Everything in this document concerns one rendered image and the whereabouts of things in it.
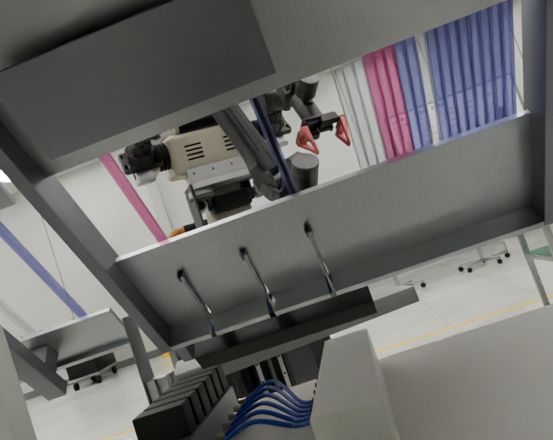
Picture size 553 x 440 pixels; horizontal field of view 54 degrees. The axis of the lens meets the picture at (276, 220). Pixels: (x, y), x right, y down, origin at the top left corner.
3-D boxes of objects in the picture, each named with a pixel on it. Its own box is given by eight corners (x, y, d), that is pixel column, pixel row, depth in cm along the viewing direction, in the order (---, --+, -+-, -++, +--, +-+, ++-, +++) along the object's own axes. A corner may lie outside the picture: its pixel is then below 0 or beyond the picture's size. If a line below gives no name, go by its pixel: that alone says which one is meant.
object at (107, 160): (199, 301, 95) (199, 295, 96) (206, 299, 95) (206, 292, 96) (17, 43, 62) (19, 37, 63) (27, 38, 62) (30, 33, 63)
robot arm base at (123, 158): (156, 148, 166) (117, 158, 162) (153, 127, 160) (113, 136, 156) (165, 165, 161) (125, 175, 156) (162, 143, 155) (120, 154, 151)
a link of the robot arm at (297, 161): (286, 176, 125) (260, 195, 120) (286, 134, 117) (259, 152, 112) (327, 198, 119) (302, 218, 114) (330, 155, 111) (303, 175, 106)
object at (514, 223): (173, 351, 95) (173, 319, 100) (544, 226, 87) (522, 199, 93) (169, 347, 94) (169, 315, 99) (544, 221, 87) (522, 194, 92)
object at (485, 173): (169, 335, 96) (169, 320, 98) (535, 210, 89) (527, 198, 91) (114, 268, 83) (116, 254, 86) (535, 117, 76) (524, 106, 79)
